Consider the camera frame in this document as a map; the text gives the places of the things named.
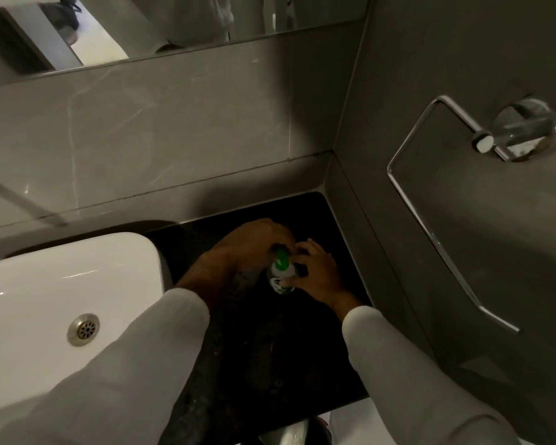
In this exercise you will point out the person's right hand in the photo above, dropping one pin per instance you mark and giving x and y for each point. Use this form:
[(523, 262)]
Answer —
[(322, 278)]

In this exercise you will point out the person's left hand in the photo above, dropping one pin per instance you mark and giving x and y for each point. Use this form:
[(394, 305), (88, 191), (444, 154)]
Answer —
[(245, 243)]

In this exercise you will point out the person's right thumb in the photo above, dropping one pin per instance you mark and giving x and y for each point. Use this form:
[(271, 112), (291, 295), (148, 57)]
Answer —
[(293, 287)]

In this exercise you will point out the person's left fingers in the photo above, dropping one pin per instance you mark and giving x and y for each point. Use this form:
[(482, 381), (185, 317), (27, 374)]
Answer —
[(278, 234)]

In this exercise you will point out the white bottle with green cap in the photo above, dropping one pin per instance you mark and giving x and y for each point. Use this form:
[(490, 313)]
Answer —
[(280, 273)]

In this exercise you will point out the person's left forearm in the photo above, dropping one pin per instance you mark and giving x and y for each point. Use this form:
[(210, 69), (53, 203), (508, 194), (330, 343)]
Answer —
[(120, 370)]

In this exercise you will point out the person's right forearm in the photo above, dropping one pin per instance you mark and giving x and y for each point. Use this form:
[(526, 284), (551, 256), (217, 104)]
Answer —
[(412, 389)]

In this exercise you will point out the metal sink drain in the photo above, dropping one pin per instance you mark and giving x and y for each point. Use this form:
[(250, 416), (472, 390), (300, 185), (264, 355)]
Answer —
[(83, 329)]

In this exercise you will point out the white ceramic sink basin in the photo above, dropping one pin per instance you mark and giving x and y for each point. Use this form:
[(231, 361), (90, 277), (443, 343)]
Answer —
[(41, 296)]

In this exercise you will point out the wall mirror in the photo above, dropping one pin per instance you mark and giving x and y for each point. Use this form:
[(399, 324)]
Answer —
[(167, 23)]

